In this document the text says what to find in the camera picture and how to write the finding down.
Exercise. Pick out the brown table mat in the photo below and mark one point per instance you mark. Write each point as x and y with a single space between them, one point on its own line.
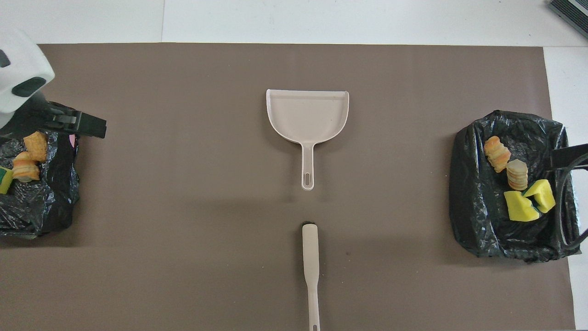
183 207

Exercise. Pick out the beige hand brush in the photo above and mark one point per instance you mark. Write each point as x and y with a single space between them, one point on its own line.
311 257

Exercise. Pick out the yellow sponge with green side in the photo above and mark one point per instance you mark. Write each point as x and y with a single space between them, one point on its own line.
4 180

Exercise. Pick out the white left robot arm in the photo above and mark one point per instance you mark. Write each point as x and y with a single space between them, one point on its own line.
20 69

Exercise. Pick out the striped orange croissant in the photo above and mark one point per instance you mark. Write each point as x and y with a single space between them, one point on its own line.
497 154

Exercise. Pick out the dark ribbed grille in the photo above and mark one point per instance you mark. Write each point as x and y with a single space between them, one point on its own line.
572 11

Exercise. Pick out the notched yellow sponge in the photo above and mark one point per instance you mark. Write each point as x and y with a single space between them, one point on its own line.
521 207

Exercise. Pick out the pale round bread piece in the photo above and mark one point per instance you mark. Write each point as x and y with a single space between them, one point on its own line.
25 168

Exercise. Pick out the thick yellow sponge block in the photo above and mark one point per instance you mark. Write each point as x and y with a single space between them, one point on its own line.
543 195

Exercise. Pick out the beige plastic dustpan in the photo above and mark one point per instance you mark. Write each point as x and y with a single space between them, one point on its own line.
307 115

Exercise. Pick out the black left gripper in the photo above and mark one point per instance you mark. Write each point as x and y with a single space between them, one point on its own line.
32 117

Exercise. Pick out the pale bread chunk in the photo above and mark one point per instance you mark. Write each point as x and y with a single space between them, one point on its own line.
517 174

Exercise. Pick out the black bag-lined bin pink mark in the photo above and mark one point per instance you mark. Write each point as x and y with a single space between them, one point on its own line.
50 197

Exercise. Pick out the brown fried nugget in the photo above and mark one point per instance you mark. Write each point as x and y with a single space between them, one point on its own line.
36 146

